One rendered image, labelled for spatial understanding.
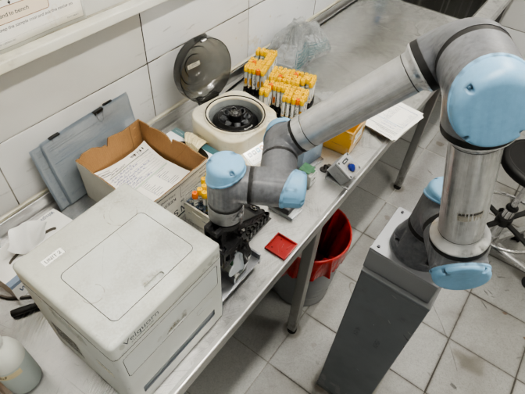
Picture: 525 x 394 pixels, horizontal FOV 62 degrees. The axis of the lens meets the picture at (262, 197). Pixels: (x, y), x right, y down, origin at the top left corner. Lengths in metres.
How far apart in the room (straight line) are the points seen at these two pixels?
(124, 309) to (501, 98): 0.67
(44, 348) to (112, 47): 0.80
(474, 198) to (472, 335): 1.54
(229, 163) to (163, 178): 0.55
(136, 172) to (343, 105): 0.73
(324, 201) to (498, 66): 0.81
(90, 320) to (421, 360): 1.64
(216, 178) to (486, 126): 0.44
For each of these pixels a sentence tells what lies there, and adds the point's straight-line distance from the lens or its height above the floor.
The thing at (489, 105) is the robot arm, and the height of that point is 1.54.
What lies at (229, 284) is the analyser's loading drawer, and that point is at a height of 0.91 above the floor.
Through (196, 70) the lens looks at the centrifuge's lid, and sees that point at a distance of 1.57.
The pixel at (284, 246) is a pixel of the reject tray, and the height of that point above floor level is 0.88.
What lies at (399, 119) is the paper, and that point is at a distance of 1.74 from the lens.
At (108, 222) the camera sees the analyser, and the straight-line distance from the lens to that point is 0.93.
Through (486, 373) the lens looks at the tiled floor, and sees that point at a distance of 2.28.
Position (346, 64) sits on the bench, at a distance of 2.03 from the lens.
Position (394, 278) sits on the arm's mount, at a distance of 1.22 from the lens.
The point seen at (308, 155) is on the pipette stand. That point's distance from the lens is 1.42.
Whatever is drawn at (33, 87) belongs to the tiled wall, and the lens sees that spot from 1.25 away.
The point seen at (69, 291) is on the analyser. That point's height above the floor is 1.18.
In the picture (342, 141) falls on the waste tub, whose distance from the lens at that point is 1.51.
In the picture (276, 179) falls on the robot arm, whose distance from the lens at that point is 0.81.
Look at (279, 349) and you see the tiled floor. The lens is 2.04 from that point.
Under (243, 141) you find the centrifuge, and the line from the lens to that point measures 1.37.
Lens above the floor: 1.87
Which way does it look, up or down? 47 degrees down
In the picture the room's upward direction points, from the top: 4 degrees clockwise
